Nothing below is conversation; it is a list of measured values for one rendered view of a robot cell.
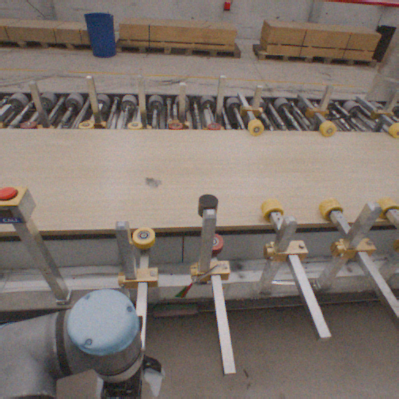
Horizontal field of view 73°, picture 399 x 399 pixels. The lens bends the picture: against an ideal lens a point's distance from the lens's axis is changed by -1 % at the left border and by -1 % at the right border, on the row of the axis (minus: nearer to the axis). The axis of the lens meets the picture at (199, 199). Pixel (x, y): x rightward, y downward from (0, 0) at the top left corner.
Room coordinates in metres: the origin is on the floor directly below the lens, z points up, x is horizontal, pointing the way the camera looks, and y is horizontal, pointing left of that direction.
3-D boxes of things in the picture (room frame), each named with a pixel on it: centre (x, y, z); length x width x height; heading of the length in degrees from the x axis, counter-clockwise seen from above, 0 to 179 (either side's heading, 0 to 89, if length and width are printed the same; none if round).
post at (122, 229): (0.51, 0.21, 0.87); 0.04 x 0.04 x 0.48; 8
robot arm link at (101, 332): (0.16, 0.13, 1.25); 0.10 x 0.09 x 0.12; 112
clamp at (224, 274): (0.55, -0.06, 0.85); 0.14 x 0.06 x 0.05; 98
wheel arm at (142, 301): (0.45, 0.16, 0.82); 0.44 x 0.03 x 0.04; 8
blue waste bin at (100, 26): (6.04, 2.17, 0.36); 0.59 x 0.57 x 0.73; 5
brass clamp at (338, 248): (0.62, -0.55, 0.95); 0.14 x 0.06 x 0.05; 98
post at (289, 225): (0.58, -0.28, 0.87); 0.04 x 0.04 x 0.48; 8
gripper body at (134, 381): (0.16, 0.12, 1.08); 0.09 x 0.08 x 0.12; 4
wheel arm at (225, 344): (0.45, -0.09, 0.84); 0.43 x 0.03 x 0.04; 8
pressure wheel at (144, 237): (0.64, 0.19, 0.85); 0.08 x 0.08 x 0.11
